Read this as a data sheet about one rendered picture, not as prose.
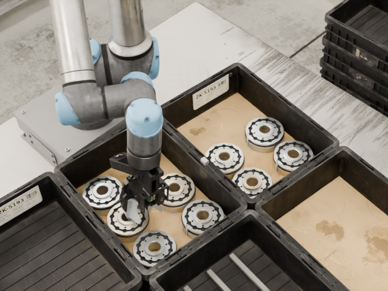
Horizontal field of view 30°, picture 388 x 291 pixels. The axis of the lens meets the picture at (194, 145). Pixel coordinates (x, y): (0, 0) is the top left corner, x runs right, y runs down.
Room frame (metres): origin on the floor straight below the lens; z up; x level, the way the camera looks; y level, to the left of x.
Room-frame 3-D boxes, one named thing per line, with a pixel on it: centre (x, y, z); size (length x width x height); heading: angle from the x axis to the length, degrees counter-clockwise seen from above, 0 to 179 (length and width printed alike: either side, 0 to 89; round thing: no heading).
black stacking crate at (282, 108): (1.24, -0.13, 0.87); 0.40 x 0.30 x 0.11; 35
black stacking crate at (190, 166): (1.07, 0.12, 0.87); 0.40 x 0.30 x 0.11; 35
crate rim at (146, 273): (1.07, 0.12, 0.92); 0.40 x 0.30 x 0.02; 35
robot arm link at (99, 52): (1.46, 0.28, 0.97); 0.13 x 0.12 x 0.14; 97
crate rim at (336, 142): (1.24, -0.13, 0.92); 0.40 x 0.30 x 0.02; 35
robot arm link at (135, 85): (1.16, 0.13, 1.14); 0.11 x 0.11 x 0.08; 7
